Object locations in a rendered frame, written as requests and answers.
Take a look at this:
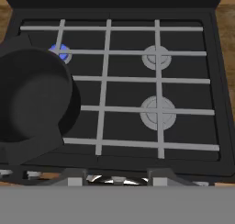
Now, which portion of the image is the black cast iron pan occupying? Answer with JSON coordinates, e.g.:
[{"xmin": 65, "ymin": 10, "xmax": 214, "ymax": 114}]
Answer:
[{"xmin": 0, "ymin": 38, "xmax": 83, "ymax": 166}]

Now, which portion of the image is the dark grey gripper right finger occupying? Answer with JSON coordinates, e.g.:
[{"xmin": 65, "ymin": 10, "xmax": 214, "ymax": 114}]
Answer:
[{"xmin": 147, "ymin": 167, "xmax": 191, "ymax": 187}]

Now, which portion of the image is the black stove with grey grates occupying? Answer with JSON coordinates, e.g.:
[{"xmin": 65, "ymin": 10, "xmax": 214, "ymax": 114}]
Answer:
[{"xmin": 0, "ymin": 0, "xmax": 235, "ymax": 187}]

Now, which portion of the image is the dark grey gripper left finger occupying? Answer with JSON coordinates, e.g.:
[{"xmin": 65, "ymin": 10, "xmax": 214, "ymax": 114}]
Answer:
[{"xmin": 49, "ymin": 167, "xmax": 88, "ymax": 187}]

